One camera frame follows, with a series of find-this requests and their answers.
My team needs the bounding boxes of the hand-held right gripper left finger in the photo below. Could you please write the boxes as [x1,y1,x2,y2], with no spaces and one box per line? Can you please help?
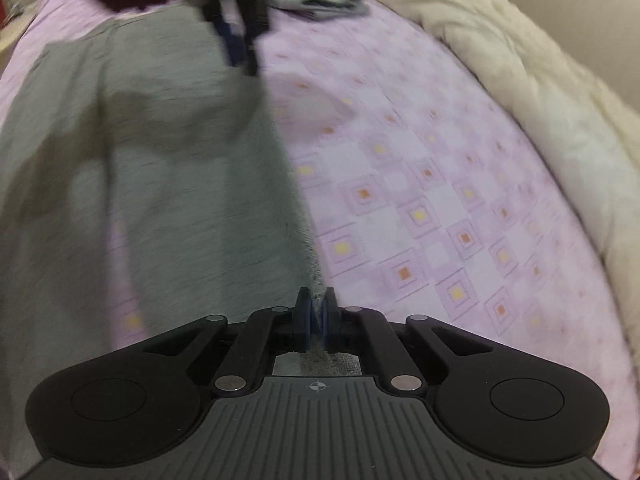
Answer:
[142,287,317,396]

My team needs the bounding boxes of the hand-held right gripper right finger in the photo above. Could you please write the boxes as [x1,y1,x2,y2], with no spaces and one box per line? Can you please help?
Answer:
[320,287,496,393]

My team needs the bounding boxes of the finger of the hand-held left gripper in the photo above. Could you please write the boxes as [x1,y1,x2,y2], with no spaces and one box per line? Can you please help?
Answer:
[235,0,273,78]
[202,0,251,68]

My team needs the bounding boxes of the grey pants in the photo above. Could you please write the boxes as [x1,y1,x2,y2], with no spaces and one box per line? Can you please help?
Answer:
[0,5,363,480]

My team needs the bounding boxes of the pink patterned bedsheet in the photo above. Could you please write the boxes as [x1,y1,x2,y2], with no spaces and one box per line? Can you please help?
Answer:
[0,0,640,480]

